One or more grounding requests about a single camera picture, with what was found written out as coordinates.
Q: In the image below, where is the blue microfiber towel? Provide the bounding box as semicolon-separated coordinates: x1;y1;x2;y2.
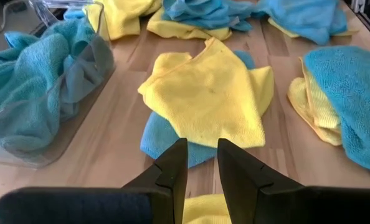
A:
41;9;115;123
303;45;370;174
162;0;256;32
140;49;256;169
0;30;77;156
255;0;348;46

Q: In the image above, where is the yellow microfiber towel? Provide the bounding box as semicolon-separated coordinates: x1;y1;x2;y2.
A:
267;17;359;39
287;57;343;146
84;0;163;41
182;194;232;224
137;37;275;149
146;9;233;41

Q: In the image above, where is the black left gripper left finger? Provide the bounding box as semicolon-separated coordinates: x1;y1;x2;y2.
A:
0;138;189;224

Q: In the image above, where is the clear plastic basket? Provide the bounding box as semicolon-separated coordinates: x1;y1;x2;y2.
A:
0;0;116;169

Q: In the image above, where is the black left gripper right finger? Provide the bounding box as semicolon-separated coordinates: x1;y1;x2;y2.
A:
217;138;370;224

